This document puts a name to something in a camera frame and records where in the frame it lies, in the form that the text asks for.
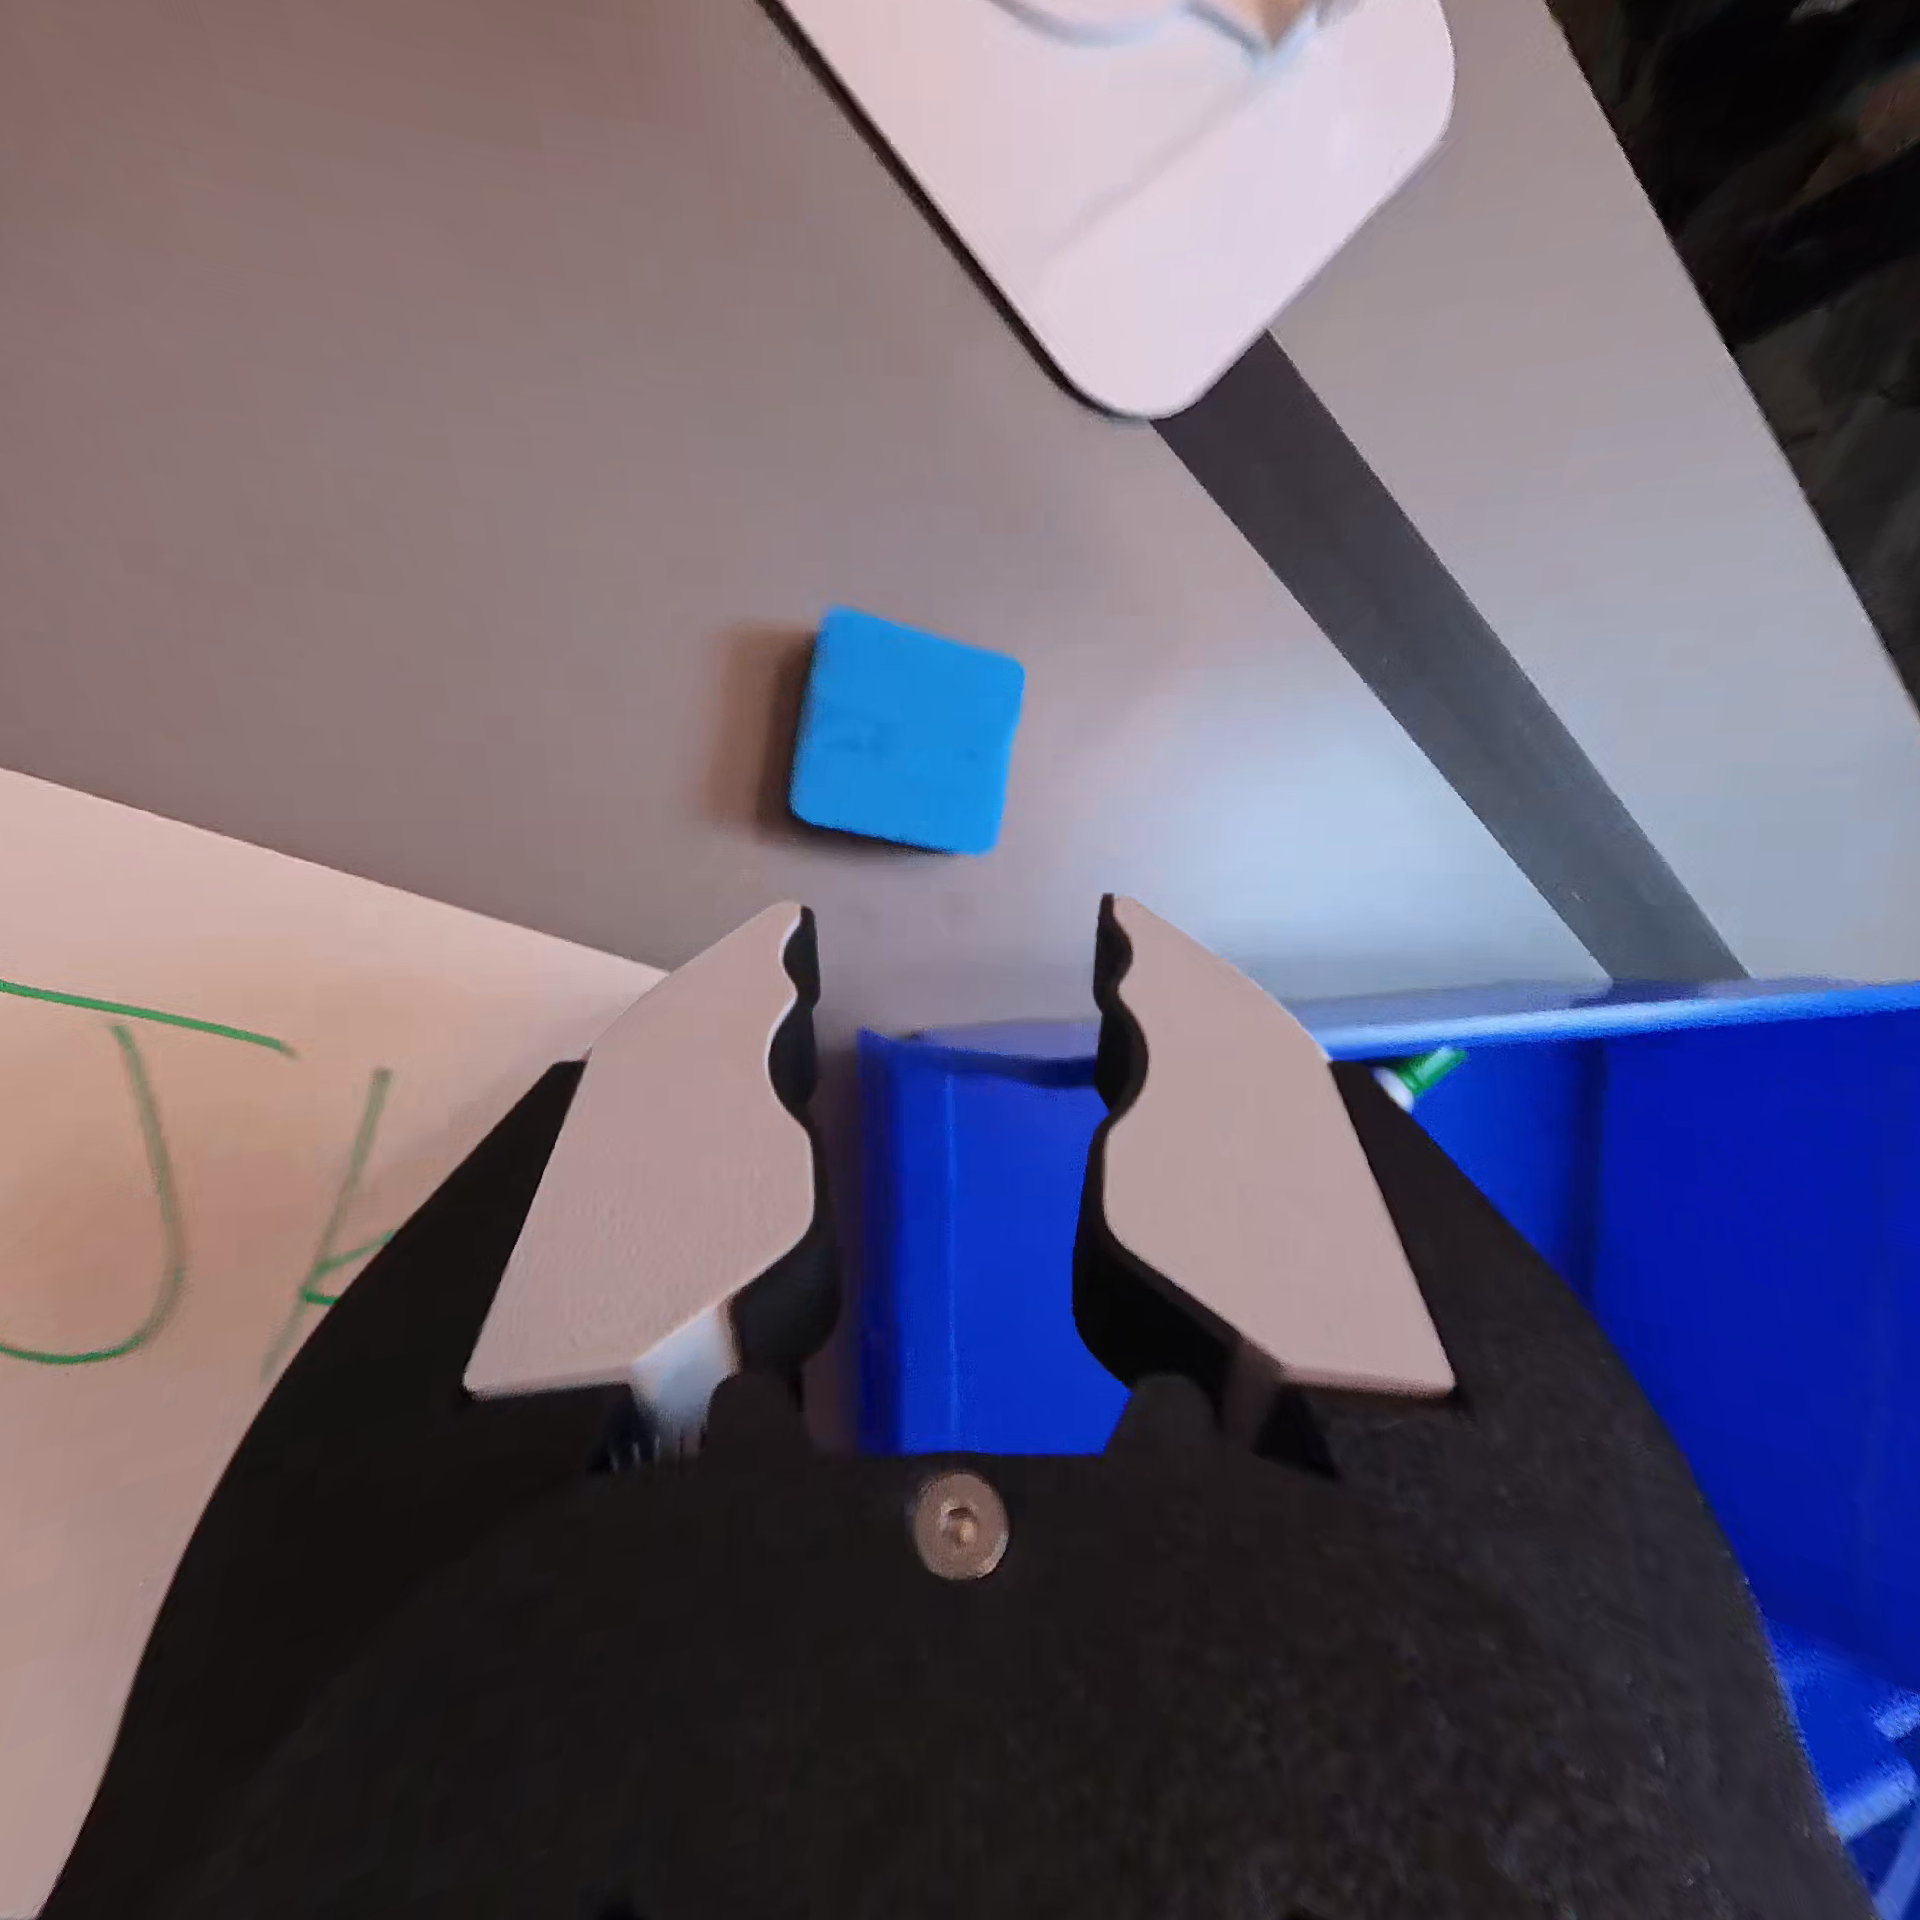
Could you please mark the blue whiteboard eraser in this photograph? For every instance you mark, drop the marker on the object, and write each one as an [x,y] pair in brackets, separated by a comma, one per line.
[902,737]

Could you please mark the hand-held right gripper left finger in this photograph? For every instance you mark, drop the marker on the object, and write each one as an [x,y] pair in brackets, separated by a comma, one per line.
[661,1200]

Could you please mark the white whiteboard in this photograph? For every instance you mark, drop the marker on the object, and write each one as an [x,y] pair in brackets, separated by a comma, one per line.
[241,1051]

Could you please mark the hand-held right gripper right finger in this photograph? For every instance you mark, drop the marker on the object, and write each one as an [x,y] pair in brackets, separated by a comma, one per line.
[1261,1200]

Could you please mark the blue plastic bin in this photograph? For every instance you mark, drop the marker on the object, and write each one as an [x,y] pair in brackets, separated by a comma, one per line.
[1681,1259]

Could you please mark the green dry-erase marker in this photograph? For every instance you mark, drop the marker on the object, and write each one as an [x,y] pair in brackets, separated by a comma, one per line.
[1422,1074]

